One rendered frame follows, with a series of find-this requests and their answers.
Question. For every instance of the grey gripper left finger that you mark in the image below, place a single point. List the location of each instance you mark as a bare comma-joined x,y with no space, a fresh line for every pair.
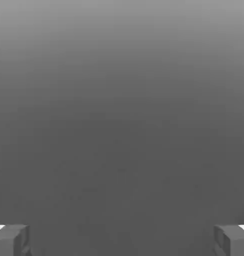
7,242

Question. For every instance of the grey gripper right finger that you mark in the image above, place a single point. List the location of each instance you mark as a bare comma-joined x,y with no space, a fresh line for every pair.
236,242

